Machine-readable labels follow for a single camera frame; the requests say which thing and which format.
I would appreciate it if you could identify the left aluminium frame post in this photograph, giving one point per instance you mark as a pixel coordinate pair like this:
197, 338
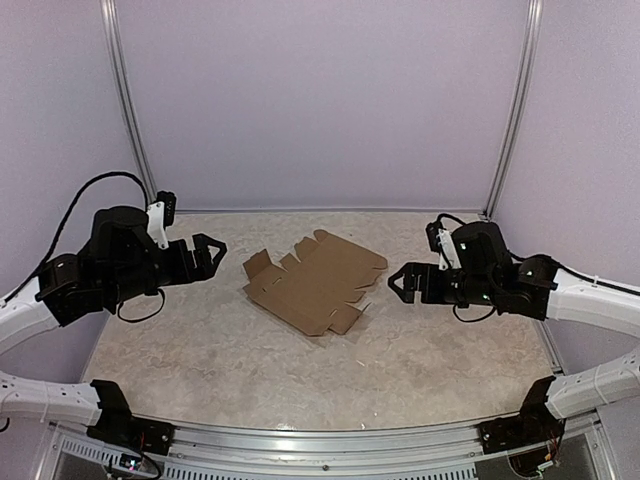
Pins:
115, 49

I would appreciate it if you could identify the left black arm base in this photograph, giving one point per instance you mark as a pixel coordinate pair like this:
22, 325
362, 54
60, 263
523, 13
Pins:
117, 425

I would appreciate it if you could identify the brown cardboard box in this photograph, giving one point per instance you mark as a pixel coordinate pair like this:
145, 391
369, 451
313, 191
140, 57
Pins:
316, 288

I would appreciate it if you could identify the aluminium frame post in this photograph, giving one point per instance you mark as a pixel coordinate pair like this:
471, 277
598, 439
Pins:
115, 49
517, 106

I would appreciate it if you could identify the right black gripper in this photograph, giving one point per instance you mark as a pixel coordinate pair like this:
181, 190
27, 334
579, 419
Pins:
413, 271

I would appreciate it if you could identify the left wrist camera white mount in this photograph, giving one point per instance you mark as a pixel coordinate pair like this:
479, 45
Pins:
161, 214

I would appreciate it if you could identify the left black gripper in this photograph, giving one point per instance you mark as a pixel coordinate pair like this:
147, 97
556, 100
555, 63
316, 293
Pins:
203, 269

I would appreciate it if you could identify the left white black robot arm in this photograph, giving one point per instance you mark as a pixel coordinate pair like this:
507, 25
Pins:
127, 255

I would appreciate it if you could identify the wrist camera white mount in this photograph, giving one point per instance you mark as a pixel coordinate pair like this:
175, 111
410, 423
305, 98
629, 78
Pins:
161, 214
441, 242

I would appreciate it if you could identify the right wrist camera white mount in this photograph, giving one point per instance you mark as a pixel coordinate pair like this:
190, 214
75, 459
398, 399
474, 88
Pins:
441, 242

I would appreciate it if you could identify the right aluminium frame post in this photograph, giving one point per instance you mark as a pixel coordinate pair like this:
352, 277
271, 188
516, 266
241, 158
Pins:
517, 106

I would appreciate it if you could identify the front aluminium rail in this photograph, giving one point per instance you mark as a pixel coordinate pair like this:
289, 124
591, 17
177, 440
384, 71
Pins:
449, 451

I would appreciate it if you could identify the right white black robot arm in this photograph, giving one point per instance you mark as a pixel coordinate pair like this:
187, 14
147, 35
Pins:
476, 268

